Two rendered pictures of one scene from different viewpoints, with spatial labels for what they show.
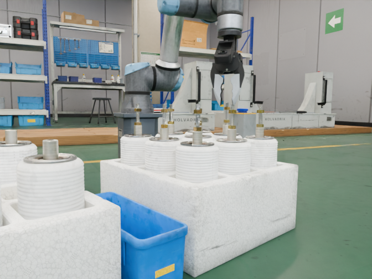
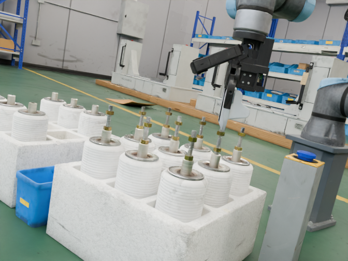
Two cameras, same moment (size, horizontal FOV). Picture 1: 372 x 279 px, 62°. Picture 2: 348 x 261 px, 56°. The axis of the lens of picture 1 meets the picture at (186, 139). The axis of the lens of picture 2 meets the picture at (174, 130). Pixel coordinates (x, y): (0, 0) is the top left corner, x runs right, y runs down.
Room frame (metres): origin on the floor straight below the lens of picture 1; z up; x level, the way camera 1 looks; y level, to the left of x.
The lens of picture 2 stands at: (0.65, -0.81, 0.44)
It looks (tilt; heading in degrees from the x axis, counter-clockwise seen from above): 10 degrees down; 76
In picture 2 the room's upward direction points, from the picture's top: 11 degrees clockwise
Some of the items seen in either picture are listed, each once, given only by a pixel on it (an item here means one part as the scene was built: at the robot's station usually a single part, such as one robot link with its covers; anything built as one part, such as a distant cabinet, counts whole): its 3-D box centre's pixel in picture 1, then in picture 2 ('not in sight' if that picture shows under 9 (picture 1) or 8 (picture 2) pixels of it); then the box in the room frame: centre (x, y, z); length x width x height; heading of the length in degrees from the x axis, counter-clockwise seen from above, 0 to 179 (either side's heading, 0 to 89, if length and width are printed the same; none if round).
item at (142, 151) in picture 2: (231, 135); (142, 150); (0.76, -0.11, 0.26); 0.02 x 0.02 x 0.03
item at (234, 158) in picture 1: (230, 176); (134, 194); (0.76, -0.11, 0.16); 0.10 x 0.10 x 0.18
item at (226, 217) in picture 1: (197, 194); (161, 211); (0.85, -0.03, 0.09); 0.39 x 0.39 x 0.18; 42
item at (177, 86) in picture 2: not in sight; (155, 68); (1.41, 4.15, 0.45); 1.61 x 0.57 x 0.74; 116
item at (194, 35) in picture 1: (186, 37); not in sight; (6.37, 0.01, 1.70); 0.72 x 0.58 x 0.50; 119
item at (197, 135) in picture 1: (197, 138); (105, 136); (0.68, -0.03, 0.26); 0.02 x 0.02 x 0.03
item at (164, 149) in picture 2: (197, 137); (172, 151); (0.85, -0.03, 0.25); 0.08 x 0.08 x 0.01
